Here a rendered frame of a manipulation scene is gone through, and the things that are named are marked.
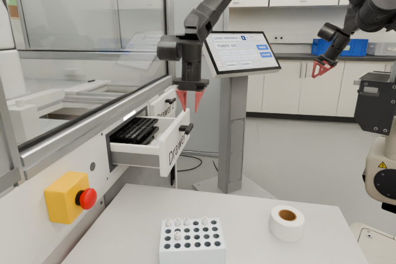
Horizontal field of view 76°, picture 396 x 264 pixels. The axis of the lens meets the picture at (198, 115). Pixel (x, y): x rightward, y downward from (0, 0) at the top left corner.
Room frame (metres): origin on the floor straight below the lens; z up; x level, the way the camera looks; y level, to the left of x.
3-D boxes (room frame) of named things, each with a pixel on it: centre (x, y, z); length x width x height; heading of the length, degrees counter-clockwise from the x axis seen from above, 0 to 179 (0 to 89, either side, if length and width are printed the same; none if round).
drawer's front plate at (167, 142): (0.72, 0.06, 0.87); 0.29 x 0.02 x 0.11; 170
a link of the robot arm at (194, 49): (0.75, 0.02, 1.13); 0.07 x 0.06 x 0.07; 74
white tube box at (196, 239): (0.41, 0.01, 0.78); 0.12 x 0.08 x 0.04; 94
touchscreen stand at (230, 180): (1.66, -0.27, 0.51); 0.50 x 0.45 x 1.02; 30
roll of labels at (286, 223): (0.46, -0.20, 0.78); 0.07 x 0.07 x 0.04
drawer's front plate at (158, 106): (1.06, 0.15, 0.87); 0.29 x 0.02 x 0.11; 170
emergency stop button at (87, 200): (0.41, 0.22, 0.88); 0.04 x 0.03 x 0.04; 170
